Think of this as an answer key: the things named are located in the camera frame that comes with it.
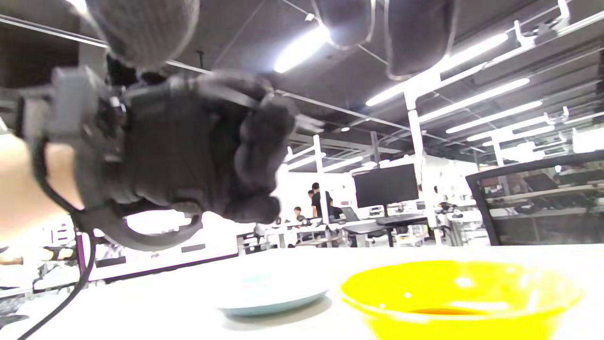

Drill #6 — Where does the person's right hand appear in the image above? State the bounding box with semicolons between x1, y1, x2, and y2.
85;0;457;80

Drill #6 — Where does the person's left hand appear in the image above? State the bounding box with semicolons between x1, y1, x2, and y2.
106;71;300;225

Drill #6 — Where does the person's left forearm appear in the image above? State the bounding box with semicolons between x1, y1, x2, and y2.
0;135;85;241

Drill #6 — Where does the yellow soy sauce bowl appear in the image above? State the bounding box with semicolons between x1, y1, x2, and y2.
340;261;586;340

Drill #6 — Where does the dark grey hand controller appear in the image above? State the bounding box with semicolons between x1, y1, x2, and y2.
71;198;204;252

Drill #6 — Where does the row of ceiling light tubes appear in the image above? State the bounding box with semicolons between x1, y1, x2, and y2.
274;24;586;147

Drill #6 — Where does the black computer monitor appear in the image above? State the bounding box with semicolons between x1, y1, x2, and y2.
352;163;419;208

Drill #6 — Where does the teal ceramic plate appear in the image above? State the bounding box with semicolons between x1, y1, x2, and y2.
217;272;331;318

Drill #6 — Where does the black mesh office chair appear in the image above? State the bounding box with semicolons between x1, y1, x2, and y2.
465;150;604;246

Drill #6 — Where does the black curved desk board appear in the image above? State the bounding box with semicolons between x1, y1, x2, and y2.
342;214;428;237

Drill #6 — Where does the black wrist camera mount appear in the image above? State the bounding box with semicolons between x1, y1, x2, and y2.
17;66;126;156

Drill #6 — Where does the black forearm box cable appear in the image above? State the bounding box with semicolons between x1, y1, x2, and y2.
17;139;97;340

